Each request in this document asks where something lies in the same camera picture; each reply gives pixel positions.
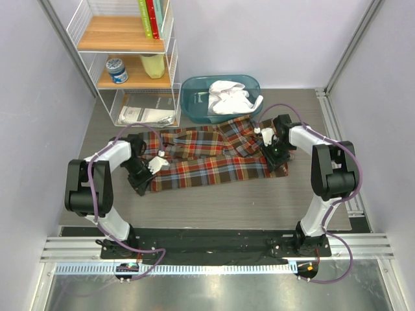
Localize plaid flannel long sleeve shirt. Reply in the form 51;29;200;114
140;116;289;192

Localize white wire wooden shelf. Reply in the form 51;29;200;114
66;1;181;127

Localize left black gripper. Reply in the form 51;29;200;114
122;158;157;196

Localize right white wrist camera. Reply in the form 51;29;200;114
254;127;274;146

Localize teal book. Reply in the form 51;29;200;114
153;0;165;33

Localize teal plastic basin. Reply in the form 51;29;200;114
180;74;261;124

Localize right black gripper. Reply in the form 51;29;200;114
261;140;294;173

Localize yellow plastic container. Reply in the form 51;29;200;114
140;54;165;79

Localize grey white booklet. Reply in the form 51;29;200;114
117;94;175;127

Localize blue white jar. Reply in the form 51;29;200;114
106;58;128;84

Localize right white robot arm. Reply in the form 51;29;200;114
254;114;360;256

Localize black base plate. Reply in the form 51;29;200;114
96;228;331;266

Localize white long sleeve shirt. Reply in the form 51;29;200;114
207;80;263;115

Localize white slotted cable duct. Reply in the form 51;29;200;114
54;261;298;276

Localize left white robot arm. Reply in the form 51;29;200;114
64;134;154;259

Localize red book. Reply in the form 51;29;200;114
146;0;160;40

